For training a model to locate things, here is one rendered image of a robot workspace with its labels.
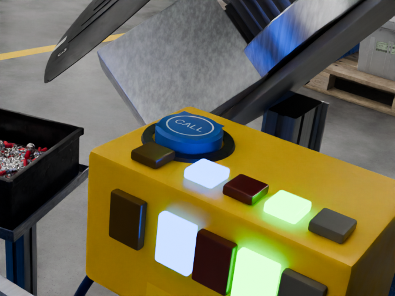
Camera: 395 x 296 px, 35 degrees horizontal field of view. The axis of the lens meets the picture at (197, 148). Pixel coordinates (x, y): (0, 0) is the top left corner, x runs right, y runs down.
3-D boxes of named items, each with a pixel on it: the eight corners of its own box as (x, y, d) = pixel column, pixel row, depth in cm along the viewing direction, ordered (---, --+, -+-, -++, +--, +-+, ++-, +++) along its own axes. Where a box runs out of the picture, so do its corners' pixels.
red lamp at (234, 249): (231, 292, 32) (239, 243, 31) (225, 298, 32) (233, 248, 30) (196, 274, 33) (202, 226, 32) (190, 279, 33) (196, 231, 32)
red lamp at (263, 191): (268, 194, 33) (270, 184, 32) (251, 207, 31) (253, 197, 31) (238, 181, 33) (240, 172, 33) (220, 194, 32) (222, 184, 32)
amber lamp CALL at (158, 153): (175, 160, 35) (176, 150, 35) (155, 170, 34) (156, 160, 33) (150, 149, 36) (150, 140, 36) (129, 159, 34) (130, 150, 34)
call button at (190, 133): (233, 149, 38) (237, 123, 37) (196, 172, 35) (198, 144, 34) (180, 128, 40) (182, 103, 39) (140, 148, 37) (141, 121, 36)
